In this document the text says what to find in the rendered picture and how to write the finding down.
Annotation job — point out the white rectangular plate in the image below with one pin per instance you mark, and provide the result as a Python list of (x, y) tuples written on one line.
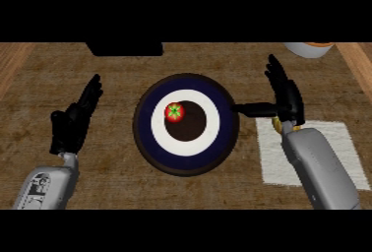
[(310, 154)]

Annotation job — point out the small yellow object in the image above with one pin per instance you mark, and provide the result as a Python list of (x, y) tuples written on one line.
[(276, 124)]

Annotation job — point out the black box appliance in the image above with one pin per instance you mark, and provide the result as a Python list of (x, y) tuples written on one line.
[(124, 48)]

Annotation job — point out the blue and white round placemat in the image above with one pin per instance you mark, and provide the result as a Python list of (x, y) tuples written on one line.
[(186, 124)]

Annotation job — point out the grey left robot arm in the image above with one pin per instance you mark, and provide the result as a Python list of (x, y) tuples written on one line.
[(50, 185)]

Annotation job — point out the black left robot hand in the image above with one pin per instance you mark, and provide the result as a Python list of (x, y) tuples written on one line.
[(72, 124)]

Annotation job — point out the red tomato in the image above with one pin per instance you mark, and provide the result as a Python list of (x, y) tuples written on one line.
[(174, 112)]

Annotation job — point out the white bowl with orange content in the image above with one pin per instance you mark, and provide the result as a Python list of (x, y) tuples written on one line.
[(310, 49)]

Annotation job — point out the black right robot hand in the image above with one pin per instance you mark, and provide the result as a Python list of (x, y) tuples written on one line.
[(285, 98)]

